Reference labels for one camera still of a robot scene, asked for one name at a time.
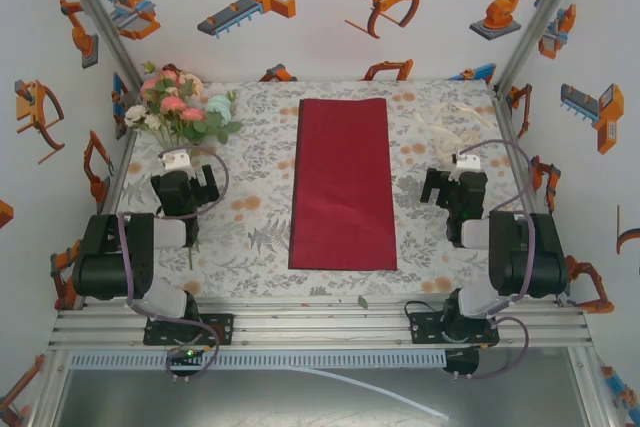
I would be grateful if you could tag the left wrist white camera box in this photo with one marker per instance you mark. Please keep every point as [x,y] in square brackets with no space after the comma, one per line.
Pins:
[175,159]

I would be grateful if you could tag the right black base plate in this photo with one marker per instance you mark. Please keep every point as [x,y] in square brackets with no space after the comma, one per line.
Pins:
[422,329]

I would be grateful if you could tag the floral patterned tablecloth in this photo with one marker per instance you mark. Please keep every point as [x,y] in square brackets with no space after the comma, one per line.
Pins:
[250,162]

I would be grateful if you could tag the right aluminium side rail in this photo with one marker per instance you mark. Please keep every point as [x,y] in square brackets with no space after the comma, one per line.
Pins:
[505,117]

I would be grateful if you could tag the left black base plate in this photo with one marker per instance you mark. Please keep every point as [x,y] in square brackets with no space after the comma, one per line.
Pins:
[222,329]

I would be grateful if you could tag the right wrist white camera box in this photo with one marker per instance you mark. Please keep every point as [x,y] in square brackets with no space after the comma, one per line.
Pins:
[467,163]

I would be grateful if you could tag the left aluminium side rail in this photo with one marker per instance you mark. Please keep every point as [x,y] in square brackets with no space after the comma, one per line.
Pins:
[126,147]

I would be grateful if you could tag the white thin tube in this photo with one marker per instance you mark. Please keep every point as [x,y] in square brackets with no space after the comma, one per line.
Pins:
[380,387]

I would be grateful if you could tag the fake flower bouquet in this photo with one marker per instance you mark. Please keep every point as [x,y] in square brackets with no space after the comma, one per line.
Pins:
[172,107]

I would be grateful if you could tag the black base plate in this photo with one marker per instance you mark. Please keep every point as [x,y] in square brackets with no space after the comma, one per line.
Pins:
[222,329]
[422,329]

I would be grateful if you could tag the circuit board with green light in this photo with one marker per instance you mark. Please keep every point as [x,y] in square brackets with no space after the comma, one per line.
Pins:
[189,357]

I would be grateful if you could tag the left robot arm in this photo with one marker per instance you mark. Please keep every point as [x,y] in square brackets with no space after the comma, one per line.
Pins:
[110,257]

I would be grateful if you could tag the aluminium frame post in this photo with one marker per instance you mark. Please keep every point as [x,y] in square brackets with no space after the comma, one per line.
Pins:
[100,22]
[540,22]

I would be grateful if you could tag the red wrapping paper sheet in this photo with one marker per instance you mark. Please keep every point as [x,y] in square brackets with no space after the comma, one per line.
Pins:
[342,187]

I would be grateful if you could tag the aluminium rail bed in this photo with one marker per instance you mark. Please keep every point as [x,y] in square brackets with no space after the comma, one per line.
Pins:
[320,327]

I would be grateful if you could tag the right aluminium frame post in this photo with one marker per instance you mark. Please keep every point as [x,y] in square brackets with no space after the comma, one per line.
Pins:
[540,22]

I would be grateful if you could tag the loose green leaf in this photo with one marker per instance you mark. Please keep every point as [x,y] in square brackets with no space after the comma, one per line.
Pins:
[363,302]

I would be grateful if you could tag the left aluminium frame post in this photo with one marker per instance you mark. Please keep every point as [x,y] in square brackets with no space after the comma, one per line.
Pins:
[100,22]

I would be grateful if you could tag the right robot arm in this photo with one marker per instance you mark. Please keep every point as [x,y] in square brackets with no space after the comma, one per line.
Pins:
[530,257]

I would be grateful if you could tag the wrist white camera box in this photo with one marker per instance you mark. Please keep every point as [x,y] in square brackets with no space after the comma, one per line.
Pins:
[175,159]
[467,163]

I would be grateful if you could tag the aluminium side rail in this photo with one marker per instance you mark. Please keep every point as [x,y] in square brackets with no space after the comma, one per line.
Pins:
[126,147]
[505,117]

